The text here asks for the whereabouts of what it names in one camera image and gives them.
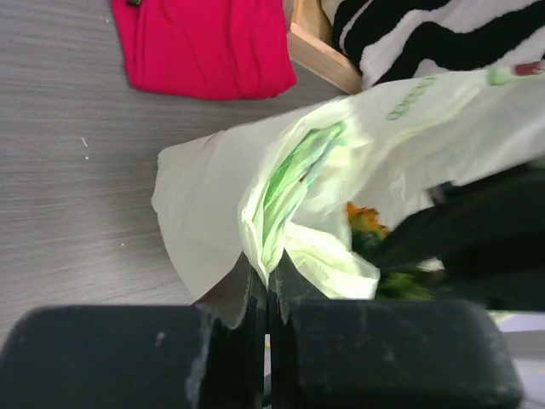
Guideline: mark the fake orange pineapple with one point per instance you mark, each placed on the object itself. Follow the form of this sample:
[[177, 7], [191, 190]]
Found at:
[[409, 281]]

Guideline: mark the translucent plastic bag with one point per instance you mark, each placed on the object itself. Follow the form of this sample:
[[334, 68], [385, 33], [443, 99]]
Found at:
[[281, 186]]

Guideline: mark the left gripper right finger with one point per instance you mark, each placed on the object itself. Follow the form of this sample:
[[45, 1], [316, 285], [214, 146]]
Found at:
[[351, 353]]

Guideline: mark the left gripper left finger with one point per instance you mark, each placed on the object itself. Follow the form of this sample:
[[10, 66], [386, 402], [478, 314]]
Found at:
[[206, 355]]

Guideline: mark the black white patterned garment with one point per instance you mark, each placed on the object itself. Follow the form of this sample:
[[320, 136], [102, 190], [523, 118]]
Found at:
[[401, 39]]

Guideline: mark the red folded cloth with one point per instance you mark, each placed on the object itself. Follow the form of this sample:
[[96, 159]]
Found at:
[[219, 50]]

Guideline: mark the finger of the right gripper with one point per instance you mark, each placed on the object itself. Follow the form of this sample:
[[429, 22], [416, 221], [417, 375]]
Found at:
[[489, 235]]

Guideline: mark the wooden clothes rack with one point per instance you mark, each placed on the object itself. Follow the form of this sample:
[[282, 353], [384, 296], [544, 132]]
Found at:
[[309, 24]]

